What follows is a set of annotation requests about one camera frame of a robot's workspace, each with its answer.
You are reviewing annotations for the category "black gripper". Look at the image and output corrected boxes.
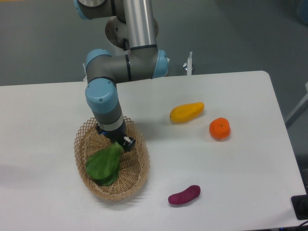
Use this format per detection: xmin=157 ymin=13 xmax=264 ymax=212
xmin=96 ymin=120 xmax=136 ymax=152

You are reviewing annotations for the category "green bok choy vegetable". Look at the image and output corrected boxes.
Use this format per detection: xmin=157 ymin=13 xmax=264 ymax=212
xmin=86 ymin=142 xmax=123 ymax=186

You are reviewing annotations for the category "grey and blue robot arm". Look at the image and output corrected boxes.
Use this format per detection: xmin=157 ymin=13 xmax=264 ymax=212
xmin=74 ymin=0 xmax=168 ymax=152

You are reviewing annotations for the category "woven wicker basket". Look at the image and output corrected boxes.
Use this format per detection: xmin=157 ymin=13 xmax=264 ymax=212
xmin=74 ymin=116 xmax=150 ymax=201

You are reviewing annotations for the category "yellow mango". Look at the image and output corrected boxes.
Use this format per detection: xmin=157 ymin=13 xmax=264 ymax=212
xmin=169 ymin=102 xmax=205 ymax=123

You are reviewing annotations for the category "purple sweet potato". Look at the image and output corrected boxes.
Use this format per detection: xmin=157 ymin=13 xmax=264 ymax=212
xmin=168 ymin=185 xmax=201 ymax=205

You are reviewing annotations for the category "orange tangerine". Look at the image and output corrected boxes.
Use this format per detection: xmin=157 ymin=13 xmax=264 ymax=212
xmin=209 ymin=117 xmax=231 ymax=140

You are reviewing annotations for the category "black device at table edge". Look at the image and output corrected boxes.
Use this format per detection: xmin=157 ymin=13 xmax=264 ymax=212
xmin=291 ymin=194 xmax=308 ymax=220

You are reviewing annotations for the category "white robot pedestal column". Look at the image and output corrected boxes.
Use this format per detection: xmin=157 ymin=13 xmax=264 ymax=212
xmin=114 ymin=46 xmax=129 ymax=56

